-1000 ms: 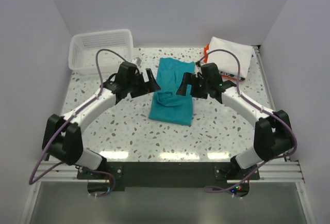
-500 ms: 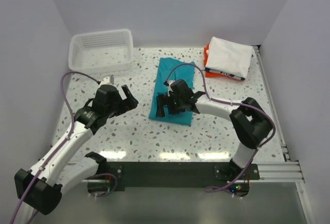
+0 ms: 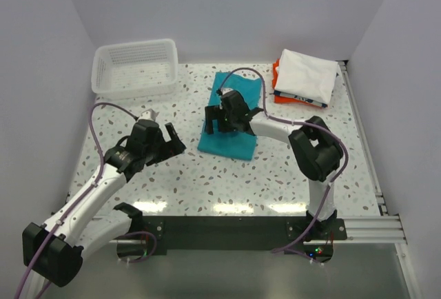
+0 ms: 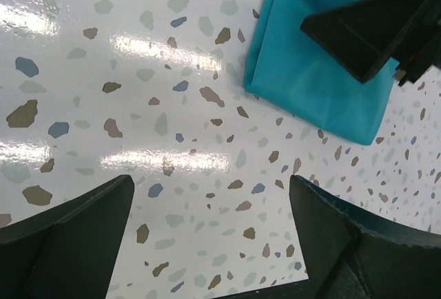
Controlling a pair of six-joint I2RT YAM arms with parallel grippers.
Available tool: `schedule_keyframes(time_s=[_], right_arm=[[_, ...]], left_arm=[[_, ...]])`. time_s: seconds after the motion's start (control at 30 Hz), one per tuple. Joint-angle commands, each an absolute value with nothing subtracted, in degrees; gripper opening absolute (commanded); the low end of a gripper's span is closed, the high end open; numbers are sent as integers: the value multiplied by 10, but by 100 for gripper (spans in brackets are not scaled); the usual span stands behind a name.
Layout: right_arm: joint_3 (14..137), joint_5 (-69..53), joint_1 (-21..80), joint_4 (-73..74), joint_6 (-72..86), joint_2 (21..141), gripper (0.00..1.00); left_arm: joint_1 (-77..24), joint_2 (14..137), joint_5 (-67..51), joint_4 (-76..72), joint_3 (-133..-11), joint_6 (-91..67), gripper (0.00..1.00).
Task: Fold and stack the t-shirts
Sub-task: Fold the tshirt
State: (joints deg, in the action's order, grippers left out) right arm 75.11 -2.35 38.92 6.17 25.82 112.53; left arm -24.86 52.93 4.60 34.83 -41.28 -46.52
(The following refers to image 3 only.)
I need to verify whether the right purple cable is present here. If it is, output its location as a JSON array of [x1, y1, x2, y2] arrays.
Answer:
[[216, 67, 349, 255]]

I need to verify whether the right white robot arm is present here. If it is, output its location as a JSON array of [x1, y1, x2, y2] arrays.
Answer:
[[205, 90, 345, 239]]

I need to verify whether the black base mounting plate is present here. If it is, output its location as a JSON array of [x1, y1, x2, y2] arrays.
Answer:
[[106, 214, 348, 257]]

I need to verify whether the folded white t-shirt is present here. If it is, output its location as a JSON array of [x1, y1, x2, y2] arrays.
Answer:
[[274, 49, 340, 105]]

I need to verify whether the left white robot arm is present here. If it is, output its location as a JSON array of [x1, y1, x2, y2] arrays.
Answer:
[[22, 119, 186, 287]]

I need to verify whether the white plastic basket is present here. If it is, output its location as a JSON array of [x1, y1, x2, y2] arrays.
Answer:
[[91, 39, 178, 100]]

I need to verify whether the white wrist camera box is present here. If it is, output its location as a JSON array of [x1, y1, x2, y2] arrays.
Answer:
[[139, 109, 158, 122]]

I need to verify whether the teal t-shirt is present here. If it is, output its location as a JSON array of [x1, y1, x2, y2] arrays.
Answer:
[[198, 72, 261, 161]]

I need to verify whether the folded orange t-shirt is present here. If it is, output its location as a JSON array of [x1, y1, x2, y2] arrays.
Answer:
[[271, 59, 328, 109]]

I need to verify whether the aluminium rail frame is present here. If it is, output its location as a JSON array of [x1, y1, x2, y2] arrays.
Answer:
[[339, 61, 407, 245]]

